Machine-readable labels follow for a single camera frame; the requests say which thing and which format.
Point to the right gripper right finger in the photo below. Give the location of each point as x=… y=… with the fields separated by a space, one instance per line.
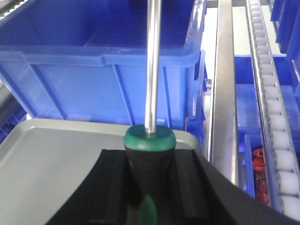
x=206 y=197

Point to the white roller track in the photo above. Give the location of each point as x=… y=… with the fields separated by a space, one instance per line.
x=282 y=169

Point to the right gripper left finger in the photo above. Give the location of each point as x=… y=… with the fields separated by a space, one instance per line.
x=101 y=199

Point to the grey plastic tray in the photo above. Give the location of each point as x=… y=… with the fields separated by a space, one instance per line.
x=43 y=162

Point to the green black screwdriver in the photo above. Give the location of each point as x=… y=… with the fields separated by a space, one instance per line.
x=150 y=147

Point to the blue bin with red parts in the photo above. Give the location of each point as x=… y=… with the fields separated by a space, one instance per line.
x=249 y=127

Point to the blue bin on rack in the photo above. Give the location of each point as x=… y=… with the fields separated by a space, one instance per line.
x=86 y=60

